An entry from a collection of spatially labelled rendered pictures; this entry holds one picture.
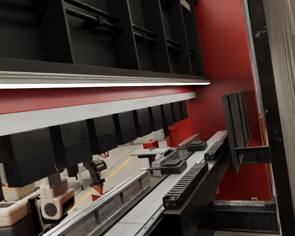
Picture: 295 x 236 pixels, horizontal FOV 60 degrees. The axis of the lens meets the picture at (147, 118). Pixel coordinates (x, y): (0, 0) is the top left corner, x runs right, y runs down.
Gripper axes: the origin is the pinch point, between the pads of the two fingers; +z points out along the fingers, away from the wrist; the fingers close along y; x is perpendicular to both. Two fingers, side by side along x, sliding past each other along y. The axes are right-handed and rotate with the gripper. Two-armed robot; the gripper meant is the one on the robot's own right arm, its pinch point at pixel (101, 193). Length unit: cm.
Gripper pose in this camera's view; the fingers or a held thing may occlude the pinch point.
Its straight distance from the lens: 187.9
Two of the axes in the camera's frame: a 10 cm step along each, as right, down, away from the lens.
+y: 7.3, -3.9, -5.6
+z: 3.8, 9.1, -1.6
